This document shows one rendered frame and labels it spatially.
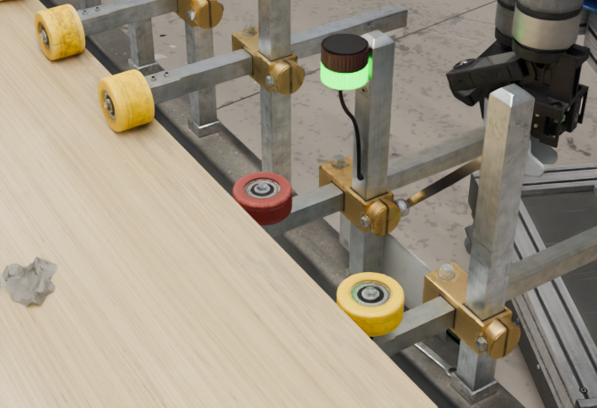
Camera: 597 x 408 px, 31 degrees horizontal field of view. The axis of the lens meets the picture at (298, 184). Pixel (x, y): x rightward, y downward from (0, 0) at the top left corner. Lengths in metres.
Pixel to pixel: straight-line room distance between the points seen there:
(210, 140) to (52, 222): 0.56
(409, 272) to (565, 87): 0.39
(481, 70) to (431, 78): 2.20
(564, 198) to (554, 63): 1.41
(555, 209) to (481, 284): 1.33
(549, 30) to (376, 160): 0.33
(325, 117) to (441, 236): 0.65
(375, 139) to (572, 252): 0.31
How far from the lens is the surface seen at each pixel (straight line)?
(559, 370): 2.23
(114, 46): 2.25
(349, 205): 1.52
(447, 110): 3.37
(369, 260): 1.57
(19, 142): 1.60
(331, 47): 1.35
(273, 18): 1.59
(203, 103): 1.91
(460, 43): 3.76
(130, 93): 1.56
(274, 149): 1.70
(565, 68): 1.29
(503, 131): 1.20
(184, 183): 1.48
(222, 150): 1.90
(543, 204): 2.65
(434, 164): 1.61
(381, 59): 1.38
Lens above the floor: 1.76
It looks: 36 degrees down
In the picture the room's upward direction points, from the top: straight up
